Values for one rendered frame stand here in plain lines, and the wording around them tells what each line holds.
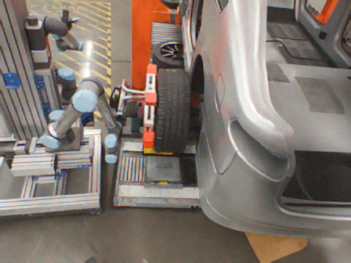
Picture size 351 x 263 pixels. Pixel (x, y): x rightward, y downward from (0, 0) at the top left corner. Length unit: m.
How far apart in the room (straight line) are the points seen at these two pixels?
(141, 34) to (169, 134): 0.88
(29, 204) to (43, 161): 0.55
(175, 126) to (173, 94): 0.22
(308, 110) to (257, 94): 1.25
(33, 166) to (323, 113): 2.18
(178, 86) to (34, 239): 1.68
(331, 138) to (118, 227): 1.86
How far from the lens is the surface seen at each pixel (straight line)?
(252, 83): 1.24
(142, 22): 2.34
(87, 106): 1.56
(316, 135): 2.34
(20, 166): 2.14
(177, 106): 1.92
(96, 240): 2.54
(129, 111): 1.99
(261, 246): 2.70
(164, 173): 2.60
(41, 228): 2.68
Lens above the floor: 2.31
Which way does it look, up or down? 45 degrees down
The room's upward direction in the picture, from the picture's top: 9 degrees clockwise
